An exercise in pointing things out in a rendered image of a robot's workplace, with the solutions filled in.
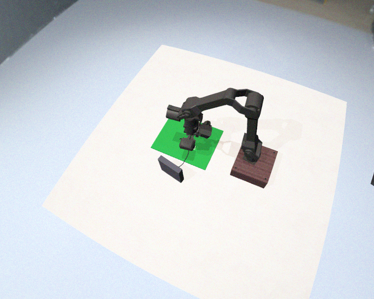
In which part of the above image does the green circuit board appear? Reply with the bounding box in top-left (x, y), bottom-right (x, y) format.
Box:
top-left (151, 119), bottom-right (223, 170)

